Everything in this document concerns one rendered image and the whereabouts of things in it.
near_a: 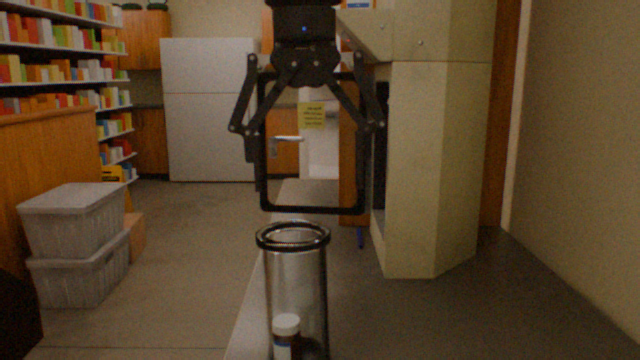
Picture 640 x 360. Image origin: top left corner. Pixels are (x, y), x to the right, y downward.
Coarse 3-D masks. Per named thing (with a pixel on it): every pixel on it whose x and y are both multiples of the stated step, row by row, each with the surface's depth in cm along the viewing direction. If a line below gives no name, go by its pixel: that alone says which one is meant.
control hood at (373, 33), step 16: (336, 16) 92; (352, 16) 91; (368, 16) 91; (384, 16) 91; (336, 32) 118; (352, 32) 92; (368, 32) 91; (384, 32) 91; (368, 48) 92; (384, 48) 92
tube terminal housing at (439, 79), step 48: (384, 0) 104; (432, 0) 90; (480, 0) 98; (432, 48) 92; (480, 48) 101; (432, 96) 94; (480, 96) 105; (432, 144) 97; (480, 144) 109; (432, 192) 99; (480, 192) 113; (384, 240) 104; (432, 240) 102
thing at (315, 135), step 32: (288, 96) 127; (320, 96) 126; (352, 96) 125; (288, 128) 129; (320, 128) 128; (352, 128) 127; (288, 160) 132; (320, 160) 130; (352, 160) 129; (288, 192) 134; (320, 192) 133; (352, 192) 131
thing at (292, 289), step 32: (288, 224) 70; (320, 224) 69; (288, 256) 63; (320, 256) 65; (288, 288) 64; (320, 288) 66; (288, 320) 65; (320, 320) 67; (288, 352) 66; (320, 352) 68
